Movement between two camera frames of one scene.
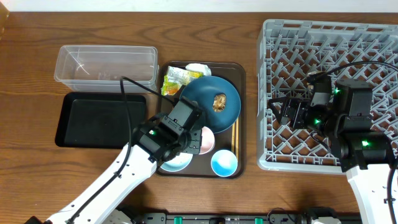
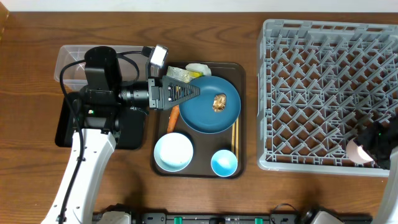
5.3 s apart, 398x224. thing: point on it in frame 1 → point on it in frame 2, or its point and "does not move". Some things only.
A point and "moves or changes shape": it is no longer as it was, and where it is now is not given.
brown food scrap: (219, 102) does not move
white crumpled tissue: (199, 68) does not move
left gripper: (196, 147) → (160, 98)
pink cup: (207, 140) moves or changes shape
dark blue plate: (218, 101) does not move
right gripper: (301, 104) → (365, 139)
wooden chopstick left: (232, 142) does not move
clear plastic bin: (99, 68) does not move
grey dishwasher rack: (288, 51) does not move
